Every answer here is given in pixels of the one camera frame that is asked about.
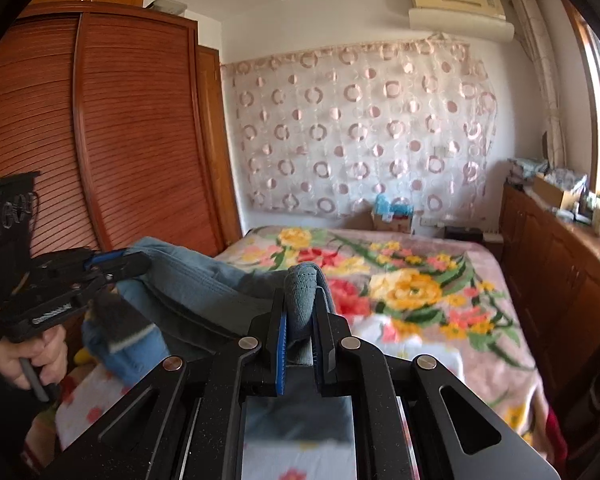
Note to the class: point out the stack of folded fabrics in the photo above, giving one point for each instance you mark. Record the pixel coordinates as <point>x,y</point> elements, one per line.
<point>525,170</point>

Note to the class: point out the grey folded garment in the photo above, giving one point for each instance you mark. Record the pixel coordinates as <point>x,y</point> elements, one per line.
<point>132,341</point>

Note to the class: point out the person's left hand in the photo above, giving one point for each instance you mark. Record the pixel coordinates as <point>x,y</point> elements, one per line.
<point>52,355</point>

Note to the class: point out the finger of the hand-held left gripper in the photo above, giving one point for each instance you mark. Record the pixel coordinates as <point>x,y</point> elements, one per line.
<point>135,265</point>
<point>107,260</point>

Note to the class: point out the red cloth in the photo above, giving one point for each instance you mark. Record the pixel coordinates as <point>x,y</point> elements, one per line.
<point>555,440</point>

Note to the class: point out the wooden slatted wardrobe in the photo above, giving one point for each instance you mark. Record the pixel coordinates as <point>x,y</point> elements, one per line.
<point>130,135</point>

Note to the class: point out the circle patterned sheer curtain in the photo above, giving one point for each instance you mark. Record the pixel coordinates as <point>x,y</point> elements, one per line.
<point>355,125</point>

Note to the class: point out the yellow plush toy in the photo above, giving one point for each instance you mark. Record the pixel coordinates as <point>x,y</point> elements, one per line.
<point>80,356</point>

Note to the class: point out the grey-blue pants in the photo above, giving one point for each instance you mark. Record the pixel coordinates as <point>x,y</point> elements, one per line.
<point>190,280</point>

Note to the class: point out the small brown cardboard box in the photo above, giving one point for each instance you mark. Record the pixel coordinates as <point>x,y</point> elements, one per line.
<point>390,222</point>

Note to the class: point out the flat open cardboard box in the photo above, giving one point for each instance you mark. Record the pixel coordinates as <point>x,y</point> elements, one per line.
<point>550,192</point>

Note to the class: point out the wooden cabinet counter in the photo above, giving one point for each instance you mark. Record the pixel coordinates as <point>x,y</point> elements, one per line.
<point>545,260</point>

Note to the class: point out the floral blanket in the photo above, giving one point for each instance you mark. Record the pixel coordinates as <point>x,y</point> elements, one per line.
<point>410,285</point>

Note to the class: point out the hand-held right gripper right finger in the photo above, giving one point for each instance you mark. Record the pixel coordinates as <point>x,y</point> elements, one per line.
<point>324,360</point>

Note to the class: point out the black box device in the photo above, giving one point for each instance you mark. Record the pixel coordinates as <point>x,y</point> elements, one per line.
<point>462,234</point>

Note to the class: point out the black folded pants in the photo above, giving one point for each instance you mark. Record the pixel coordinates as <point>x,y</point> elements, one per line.
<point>120,320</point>

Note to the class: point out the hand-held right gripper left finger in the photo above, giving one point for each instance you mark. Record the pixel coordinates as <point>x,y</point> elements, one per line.
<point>281,355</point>

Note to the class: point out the grey white flat box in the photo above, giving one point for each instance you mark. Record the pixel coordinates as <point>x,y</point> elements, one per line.
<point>167,6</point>

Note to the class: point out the beige window curtain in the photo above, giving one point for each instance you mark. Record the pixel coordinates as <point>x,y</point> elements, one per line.
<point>540,70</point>

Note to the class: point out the strawberry print sheet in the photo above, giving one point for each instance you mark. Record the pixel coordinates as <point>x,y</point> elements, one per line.
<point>95,410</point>

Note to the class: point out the folded blue jeans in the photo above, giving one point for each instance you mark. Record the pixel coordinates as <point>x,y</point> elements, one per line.
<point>130,367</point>

